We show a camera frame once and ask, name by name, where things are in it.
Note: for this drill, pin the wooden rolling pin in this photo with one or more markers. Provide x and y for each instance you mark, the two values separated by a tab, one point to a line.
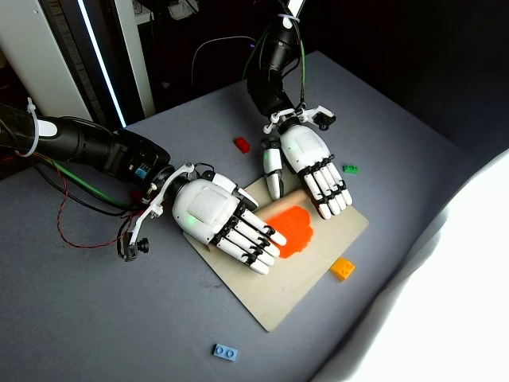
282	201

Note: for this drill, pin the white cabinet with light strip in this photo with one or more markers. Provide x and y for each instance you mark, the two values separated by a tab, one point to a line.
40	59

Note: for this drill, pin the white background device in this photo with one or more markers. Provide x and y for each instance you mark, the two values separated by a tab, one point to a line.
181	10

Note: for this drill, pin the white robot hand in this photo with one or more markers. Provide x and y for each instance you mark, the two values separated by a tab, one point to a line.
304	147
203	207

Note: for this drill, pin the green toy brick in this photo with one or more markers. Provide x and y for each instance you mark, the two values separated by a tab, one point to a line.
351	169

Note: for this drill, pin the flat orange dough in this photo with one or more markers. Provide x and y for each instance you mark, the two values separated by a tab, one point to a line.
294	231

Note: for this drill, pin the red toy brick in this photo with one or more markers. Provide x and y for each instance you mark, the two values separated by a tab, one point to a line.
242	145

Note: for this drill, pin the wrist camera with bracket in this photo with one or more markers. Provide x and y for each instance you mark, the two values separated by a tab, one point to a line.
133	248
324	118

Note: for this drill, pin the blue toy brick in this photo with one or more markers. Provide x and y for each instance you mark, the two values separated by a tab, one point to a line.
225	352

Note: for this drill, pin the light wooden board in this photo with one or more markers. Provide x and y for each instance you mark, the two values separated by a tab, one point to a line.
286	286

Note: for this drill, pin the orange toy brick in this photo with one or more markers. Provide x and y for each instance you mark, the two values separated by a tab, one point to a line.
343	270

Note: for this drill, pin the white blurred foreground shell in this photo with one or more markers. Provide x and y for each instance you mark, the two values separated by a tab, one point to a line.
457	298

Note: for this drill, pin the grey table cloth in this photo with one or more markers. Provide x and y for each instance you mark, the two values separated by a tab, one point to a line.
119	310

